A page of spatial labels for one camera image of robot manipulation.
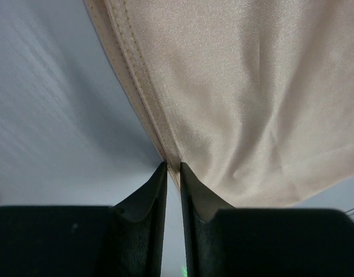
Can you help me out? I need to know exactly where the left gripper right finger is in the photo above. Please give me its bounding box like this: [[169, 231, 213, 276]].
[[180, 163, 354, 276]]

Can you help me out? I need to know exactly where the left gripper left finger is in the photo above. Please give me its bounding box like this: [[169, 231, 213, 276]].
[[0, 163, 167, 276]]

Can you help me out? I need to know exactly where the orange cloth napkin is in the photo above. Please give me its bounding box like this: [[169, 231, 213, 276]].
[[85, 1, 354, 207]]

